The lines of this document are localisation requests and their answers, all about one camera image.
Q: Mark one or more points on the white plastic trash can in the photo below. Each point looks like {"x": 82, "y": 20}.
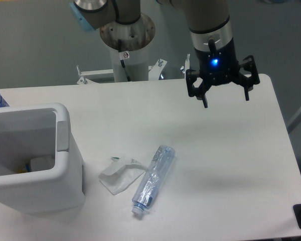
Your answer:
{"x": 32, "y": 131}

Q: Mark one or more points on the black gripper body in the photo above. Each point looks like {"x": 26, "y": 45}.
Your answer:
{"x": 220, "y": 67}

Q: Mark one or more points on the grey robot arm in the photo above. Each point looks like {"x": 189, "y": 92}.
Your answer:
{"x": 208, "y": 22}

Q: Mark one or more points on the white paper wrapper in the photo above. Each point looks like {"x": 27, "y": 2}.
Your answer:
{"x": 120, "y": 174}

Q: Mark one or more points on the crushed clear plastic bottle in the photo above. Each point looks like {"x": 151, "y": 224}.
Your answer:
{"x": 150, "y": 184}

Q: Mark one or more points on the white metal bracket frame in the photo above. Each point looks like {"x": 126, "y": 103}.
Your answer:
{"x": 124, "y": 73}

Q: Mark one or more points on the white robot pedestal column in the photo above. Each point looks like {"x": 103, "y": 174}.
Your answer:
{"x": 129, "y": 43}

